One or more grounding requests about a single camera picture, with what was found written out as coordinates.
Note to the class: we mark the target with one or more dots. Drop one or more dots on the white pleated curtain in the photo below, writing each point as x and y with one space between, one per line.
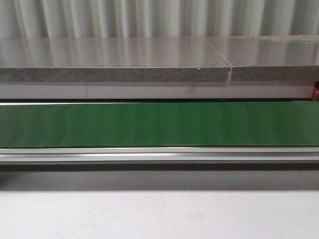
151 18

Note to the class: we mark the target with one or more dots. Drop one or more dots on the green conveyor belt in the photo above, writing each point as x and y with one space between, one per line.
160 124

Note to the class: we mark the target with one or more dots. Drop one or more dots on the aluminium conveyor frame rail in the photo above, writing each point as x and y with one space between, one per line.
237 154

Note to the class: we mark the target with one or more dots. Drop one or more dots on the grey stone countertop slab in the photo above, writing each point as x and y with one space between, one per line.
159 59

